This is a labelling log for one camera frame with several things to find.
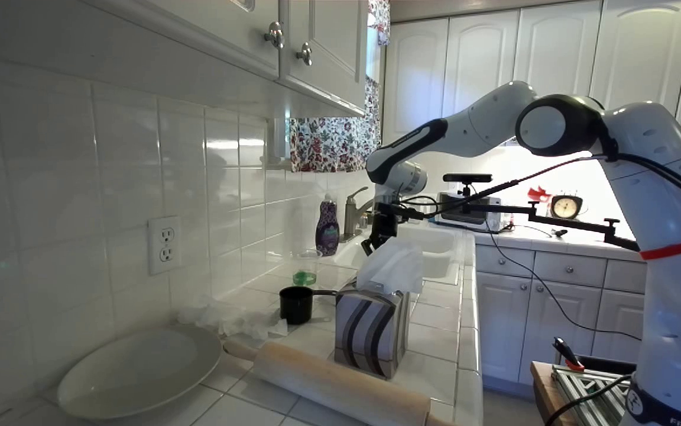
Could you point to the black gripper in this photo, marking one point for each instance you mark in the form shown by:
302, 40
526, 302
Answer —
386, 218

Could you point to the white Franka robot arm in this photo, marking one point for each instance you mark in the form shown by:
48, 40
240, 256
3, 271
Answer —
672, 156

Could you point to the metal kitchen faucet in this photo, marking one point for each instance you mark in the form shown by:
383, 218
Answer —
352, 214

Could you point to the dish soap bottle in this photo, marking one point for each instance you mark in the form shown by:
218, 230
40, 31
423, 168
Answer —
326, 228

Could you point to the white sink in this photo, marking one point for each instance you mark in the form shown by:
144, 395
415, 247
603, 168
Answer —
438, 252

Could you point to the small green cup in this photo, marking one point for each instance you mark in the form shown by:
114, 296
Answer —
302, 277

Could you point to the striped tissue box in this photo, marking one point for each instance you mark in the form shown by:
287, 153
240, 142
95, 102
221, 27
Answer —
366, 332

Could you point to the black measuring cup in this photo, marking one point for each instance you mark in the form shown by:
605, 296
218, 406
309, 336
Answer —
296, 305

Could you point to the floral window curtain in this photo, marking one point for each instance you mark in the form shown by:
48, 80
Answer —
331, 142

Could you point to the wooden rolling pin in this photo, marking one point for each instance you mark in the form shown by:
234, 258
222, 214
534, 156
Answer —
331, 381

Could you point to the crumpled clear plastic wrap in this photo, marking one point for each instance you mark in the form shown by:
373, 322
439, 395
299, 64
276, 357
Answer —
234, 322

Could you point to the white base cabinet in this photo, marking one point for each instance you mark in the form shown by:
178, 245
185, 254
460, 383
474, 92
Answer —
514, 332

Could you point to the small red object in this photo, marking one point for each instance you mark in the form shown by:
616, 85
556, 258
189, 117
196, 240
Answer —
539, 194

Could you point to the small round clock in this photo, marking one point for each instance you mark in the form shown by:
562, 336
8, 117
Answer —
566, 206

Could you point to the metal cabinet knob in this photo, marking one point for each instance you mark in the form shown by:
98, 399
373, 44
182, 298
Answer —
305, 52
274, 33

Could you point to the white electrical outlet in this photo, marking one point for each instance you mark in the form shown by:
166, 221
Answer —
163, 245

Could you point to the floral window valance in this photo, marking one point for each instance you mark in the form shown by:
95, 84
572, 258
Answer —
378, 20

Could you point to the red black clip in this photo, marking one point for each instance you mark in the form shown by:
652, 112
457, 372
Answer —
567, 353

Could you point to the wooden board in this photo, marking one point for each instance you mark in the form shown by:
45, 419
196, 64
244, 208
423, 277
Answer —
542, 393

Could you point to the white cabinet with knobs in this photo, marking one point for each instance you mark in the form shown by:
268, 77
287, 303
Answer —
222, 27

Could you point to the white oval plate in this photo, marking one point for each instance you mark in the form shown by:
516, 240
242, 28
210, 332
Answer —
136, 369

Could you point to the red tape band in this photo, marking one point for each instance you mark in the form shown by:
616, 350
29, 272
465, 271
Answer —
679, 247

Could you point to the black stereo camera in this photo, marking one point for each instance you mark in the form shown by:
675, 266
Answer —
465, 177

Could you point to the white wall cabinet row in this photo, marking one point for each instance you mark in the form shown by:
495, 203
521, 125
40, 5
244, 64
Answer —
415, 61

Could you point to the metal bracket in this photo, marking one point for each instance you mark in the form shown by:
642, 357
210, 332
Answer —
585, 392

